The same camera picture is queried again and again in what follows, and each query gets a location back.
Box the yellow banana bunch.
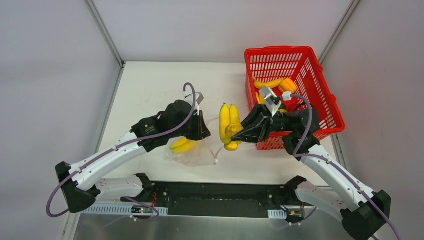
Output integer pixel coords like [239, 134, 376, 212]
[170, 137, 198, 154]
[219, 103, 244, 151]
[255, 92, 265, 105]

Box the clear zip top bag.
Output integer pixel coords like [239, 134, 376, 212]
[164, 114, 223, 167]

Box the red plastic basket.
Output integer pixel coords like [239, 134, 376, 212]
[244, 46, 346, 150]

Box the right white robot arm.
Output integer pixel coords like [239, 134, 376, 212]
[226, 104, 392, 240]

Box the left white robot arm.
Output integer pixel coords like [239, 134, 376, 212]
[55, 97, 211, 213]

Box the orange toy pepper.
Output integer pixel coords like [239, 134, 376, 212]
[278, 78, 298, 94]

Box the single yellow banana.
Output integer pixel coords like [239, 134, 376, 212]
[253, 77, 285, 90]

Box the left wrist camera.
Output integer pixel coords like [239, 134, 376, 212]
[182, 91, 204, 108]

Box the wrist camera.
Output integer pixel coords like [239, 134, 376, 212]
[259, 86, 285, 117]
[182, 91, 204, 108]

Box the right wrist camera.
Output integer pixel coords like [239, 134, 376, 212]
[259, 86, 285, 117]

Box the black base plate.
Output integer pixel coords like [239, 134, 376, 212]
[136, 181, 302, 218]

